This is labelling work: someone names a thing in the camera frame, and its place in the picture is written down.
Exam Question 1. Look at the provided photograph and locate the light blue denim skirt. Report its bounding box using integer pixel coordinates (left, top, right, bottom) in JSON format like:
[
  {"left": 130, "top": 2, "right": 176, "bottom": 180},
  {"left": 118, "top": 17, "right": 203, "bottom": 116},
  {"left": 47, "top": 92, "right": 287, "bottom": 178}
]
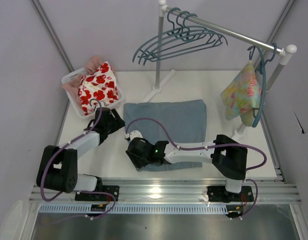
[{"left": 123, "top": 99, "right": 207, "bottom": 172}]

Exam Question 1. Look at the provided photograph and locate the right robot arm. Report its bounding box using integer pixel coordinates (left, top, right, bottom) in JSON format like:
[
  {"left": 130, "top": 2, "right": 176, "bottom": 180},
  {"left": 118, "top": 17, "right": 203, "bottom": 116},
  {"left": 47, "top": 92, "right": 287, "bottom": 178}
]
[{"left": 126, "top": 134, "right": 247, "bottom": 203}]

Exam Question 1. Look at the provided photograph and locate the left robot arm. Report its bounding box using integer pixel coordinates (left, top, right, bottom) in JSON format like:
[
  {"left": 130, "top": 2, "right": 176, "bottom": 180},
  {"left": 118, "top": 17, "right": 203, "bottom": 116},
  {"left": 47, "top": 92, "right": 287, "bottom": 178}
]
[{"left": 36, "top": 108, "right": 125, "bottom": 202}]

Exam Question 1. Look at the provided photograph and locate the teal hanger holding cloth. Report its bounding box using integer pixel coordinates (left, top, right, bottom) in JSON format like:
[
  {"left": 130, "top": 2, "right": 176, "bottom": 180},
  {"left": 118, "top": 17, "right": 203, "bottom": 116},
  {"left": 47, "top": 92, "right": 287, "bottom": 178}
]
[{"left": 247, "top": 42, "right": 277, "bottom": 127}]

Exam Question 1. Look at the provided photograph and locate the red poppy floral cloth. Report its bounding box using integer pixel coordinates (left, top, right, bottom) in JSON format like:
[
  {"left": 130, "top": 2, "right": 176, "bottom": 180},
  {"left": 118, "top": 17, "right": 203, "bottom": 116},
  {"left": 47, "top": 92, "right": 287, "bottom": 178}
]
[{"left": 78, "top": 61, "right": 120, "bottom": 116}]

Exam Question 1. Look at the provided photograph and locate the white plastic laundry basket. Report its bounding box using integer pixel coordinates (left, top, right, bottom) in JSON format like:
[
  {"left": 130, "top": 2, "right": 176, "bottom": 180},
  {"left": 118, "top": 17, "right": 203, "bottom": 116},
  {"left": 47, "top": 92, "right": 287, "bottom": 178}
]
[{"left": 61, "top": 67, "right": 125, "bottom": 119}]

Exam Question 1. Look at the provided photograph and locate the pink cloth in basket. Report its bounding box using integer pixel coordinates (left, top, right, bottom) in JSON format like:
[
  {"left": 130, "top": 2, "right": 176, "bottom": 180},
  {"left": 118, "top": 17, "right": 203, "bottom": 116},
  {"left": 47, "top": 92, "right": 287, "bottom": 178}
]
[{"left": 62, "top": 55, "right": 104, "bottom": 107}]

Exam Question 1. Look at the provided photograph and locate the pastel floral hanging cloth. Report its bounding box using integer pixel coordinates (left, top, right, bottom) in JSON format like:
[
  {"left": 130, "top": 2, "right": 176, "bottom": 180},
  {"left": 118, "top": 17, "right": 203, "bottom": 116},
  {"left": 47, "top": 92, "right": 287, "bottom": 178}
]
[{"left": 220, "top": 61, "right": 262, "bottom": 127}]

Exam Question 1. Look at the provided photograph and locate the white metal clothes rack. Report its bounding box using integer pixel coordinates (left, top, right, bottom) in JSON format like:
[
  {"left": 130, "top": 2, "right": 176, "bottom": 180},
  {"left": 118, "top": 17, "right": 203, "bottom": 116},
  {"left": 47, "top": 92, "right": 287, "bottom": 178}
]
[{"left": 143, "top": 0, "right": 297, "bottom": 141}]

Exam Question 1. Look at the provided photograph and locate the white slotted cable duct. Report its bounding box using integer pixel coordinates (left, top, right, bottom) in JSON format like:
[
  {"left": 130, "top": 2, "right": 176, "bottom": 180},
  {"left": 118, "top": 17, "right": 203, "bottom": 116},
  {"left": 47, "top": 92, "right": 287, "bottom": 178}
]
[{"left": 39, "top": 203, "right": 228, "bottom": 215}]

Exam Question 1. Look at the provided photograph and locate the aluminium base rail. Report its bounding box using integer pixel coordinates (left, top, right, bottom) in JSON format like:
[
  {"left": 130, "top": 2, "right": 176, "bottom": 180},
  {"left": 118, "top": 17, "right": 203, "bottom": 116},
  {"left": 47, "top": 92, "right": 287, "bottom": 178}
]
[{"left": 28, "top": 177, "right": 302, "bottom": 206}]

